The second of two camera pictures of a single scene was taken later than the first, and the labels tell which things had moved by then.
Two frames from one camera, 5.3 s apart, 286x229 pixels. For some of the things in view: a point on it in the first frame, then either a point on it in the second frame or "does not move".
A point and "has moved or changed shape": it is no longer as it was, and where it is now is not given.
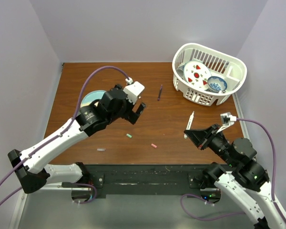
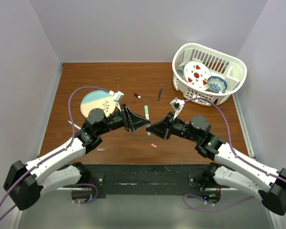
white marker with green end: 189,124 has moved or changed shape
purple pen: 159,95 does not move
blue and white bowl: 216,84 does not move
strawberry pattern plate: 196,74 does not move
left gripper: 131,116 to 131,121
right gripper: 199,137 to 162,129
